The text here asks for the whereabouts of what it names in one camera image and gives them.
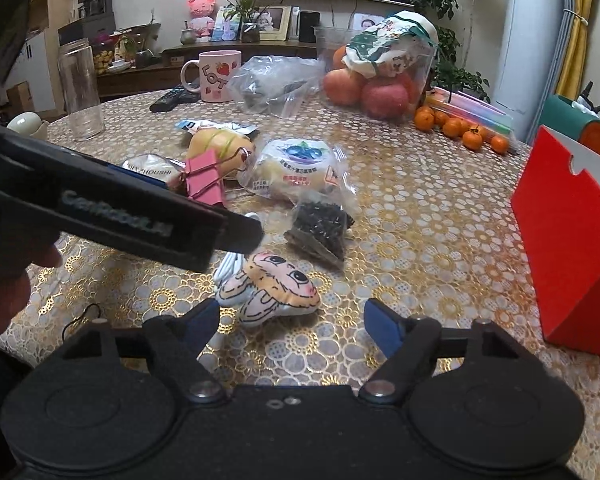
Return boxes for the small potted grass plant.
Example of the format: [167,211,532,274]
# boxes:
[219,0,272,44]

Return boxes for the white cardboard box red edge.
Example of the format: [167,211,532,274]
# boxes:
[510,125,600,361]

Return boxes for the orange in container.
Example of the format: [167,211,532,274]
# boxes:
[332,45,355,72]

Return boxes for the small picture card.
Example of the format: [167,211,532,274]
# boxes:
[211,6,242,42]

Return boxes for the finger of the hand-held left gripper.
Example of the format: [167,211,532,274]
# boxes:
[129,179,265,257]
[112,165,171,192]

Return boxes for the wooden photo frame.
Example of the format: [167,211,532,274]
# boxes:
[256,5,292,42]

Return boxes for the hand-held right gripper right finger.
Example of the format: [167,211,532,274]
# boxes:
[360,298,524,404]

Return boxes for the pink pig toy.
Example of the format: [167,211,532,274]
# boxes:
[185,0,219,44]

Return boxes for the silver foil packet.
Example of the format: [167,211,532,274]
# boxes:
[121,155,182,182]

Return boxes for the portrait photo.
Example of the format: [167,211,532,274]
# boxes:
[352,12,389,34]

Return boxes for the black remote control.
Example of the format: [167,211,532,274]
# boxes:
[149,87,201,114]

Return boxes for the black coffee machine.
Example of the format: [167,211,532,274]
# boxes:
[77,0,114,19]

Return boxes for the cartoon face plush toy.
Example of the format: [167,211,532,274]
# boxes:
[215,250,322,329]

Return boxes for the empty glass jar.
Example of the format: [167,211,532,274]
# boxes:
[57,37,106,142]

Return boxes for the clear case of coloured pens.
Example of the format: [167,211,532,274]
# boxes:
[426,86,517,137]

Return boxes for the pink strawberry print mug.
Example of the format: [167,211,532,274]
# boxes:
[180,50,244,105]

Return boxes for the blue and white packet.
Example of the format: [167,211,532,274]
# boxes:
[175,118,259,137]

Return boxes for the white green patterned cloth bag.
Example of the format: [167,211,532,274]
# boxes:
[342,10,439,81]

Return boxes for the jar of yellow fruit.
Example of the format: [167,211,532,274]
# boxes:
[92,42,116,76]

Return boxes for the blueberry bread packet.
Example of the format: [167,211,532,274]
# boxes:
[240,137,359,207]

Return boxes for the grey sheer curtain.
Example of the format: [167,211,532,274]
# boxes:
[559,7,589,100]

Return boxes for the white tower air conditioner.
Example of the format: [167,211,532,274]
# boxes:
[496,0,567,126]

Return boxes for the white round ornament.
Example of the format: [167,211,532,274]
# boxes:
[7,112,49,142]

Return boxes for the brown cardboard carton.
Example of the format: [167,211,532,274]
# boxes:
[5,81,36,114]

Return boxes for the pile of tangerines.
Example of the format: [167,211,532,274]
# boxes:
[413,106,511,156]

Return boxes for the green and orange tissue organizer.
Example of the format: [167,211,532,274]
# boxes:
[539,91,600,150]

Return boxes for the black speaker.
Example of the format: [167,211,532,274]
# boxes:
[298,10,320,44]

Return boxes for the red apple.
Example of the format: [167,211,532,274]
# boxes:
[402,72,429,107]
[362,80,411,121]
[323,68,369,107]

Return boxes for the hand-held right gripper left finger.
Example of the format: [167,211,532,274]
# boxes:
[62,299,227,405]

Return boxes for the thin black cord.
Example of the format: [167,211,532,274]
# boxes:
[61,304,101,344]

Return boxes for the clear bag of black seeds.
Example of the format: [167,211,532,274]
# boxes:
[283,192,356,264]

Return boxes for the yellow pastry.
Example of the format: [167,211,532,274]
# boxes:
[187,129,256,182]

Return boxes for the person's left hand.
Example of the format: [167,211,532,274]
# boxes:
[0,244,64,357]

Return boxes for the wooden television cabinet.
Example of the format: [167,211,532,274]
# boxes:
[96,39,331,100]

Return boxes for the white cable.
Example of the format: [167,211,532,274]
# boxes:
[214,212,262,292]

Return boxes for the bag of red apples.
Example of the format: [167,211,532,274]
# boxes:
[313,25,439,122]

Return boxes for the clear plastic bag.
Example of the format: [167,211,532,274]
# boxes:
[227,55,327,119]

